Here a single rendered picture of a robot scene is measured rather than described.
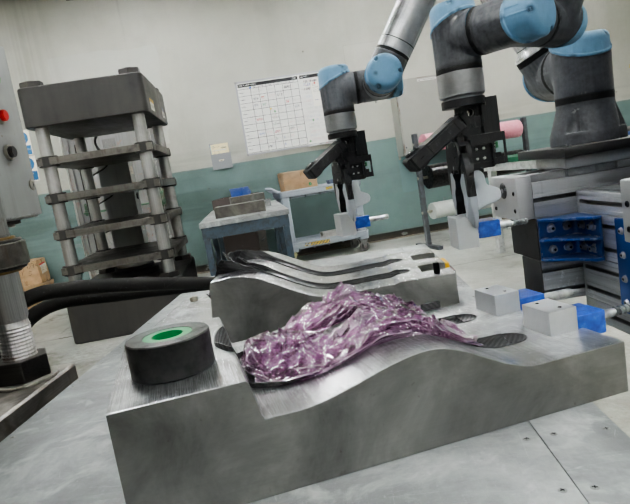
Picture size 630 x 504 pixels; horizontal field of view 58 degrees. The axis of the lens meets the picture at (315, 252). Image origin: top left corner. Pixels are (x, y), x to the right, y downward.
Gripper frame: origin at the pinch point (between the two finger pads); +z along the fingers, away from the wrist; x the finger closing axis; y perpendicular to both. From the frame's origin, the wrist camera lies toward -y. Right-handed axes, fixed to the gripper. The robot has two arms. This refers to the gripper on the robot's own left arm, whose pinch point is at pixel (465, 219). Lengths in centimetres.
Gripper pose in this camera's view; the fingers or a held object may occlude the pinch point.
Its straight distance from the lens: 101.6
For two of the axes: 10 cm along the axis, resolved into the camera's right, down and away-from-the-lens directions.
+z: 1.6, 9.8, 1.4
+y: 9.9, -1.7, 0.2
